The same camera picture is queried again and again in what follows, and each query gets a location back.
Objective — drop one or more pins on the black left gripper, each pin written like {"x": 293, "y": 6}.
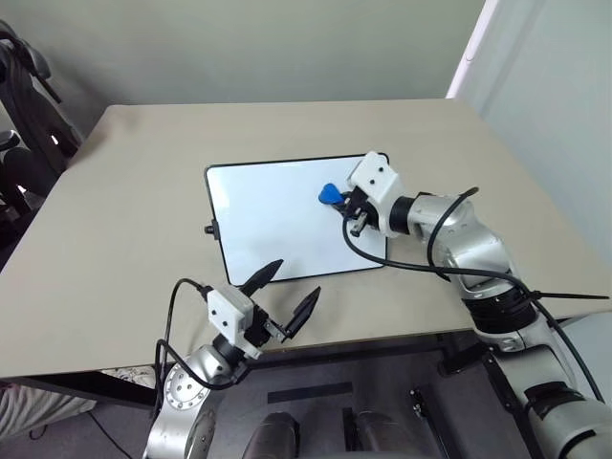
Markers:
{"x": 260, "y": 327}

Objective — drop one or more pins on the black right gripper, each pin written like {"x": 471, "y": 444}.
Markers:
{"x": 362, "y": 215}

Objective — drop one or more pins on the blue guitar pick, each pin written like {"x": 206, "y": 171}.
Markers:
{"x": 330, "y": 194}

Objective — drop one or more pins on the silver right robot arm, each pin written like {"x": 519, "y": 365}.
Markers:
{"x": 483, "y": 248}

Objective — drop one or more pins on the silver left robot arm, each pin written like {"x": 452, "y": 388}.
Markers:
{"x": 181, "y": 387}

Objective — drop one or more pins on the dark grey rounded shape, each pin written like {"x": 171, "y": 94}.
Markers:
{"x": 272, "y": 437}
{"x": 380, "y": 437}

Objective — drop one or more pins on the black rod on floor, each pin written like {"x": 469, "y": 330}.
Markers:
{"x": 423, "y": 411}

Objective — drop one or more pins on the black zip tie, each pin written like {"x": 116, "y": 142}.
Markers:
{"x": 574, "y": 296}

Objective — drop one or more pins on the light patterned cloth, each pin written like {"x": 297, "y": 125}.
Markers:
{"x": 28, "y": 406}

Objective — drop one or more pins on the black office chair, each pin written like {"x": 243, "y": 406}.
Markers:
{"x": 33, "y": 110}

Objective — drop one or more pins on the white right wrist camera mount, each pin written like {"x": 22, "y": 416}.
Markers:
{"x": 378, "y": 181}

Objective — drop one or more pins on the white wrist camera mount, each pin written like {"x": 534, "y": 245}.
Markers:
{"x": 378, "y": 181}
{"x": 229, "y": 311}

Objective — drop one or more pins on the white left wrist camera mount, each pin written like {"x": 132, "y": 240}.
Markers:
{"x": 229, "y": 311}

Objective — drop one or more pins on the white whiteboard with black frame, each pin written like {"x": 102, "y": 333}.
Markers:
{"x": 268, "y": 215}

